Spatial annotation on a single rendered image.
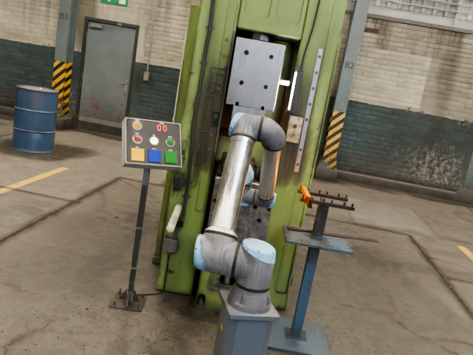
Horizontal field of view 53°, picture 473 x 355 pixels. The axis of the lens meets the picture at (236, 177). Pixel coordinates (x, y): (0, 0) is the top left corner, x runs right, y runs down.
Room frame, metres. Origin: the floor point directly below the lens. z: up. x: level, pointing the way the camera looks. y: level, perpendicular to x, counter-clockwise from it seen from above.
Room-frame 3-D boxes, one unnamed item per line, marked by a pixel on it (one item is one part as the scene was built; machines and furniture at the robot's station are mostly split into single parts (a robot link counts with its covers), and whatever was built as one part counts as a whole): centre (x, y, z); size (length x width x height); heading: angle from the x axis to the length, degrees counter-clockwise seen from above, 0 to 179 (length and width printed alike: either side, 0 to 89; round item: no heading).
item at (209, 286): (3.16, -0.05, 0.23); 0.55 x 0.37 x 0.47; 3
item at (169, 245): (3.04, 0.36, 0.36); 0.09 x 0.07 x 0.12; 93
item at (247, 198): (2.60, -0.06, 0.91); 0.12 x 0.09 x 0.12; 84
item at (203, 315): (2.89, 0.00, 0.01); 0.58 x 0.39 x 0.01; 93
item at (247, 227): (3.16, -0.05, 0.69); 0.56 x 0.38 x 0.45; 3
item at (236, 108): (3.15, 0.01, 1.32); 0.42 x 0.20 x 0.10; 3
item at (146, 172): (2.83, 0.55, 0.54); 0.04 x 0.04 x 1.08; 3
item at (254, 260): (1.91, -0.14, 0.79); 0.17 x 0.15 x 0.18; 84
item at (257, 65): (3.15, -0.04, 1.56); 0.42 x 0.39 x 0.40; 3
